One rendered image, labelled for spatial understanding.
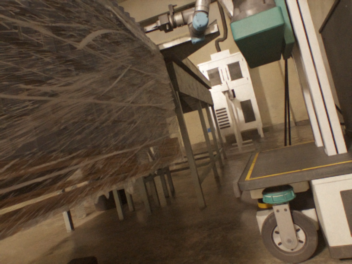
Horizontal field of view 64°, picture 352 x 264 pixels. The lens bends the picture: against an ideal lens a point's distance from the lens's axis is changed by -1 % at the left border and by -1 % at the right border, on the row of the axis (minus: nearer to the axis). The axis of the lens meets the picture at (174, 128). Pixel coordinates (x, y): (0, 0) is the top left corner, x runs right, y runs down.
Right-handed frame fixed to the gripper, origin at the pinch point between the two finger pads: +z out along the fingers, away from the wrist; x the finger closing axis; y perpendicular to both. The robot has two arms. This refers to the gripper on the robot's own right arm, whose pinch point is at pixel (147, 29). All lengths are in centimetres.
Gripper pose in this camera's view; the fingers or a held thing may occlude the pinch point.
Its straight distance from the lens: 170.2
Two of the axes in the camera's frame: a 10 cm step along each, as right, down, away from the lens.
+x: 1.8, 0.1, 9.8
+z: -9.6, 2.4, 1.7
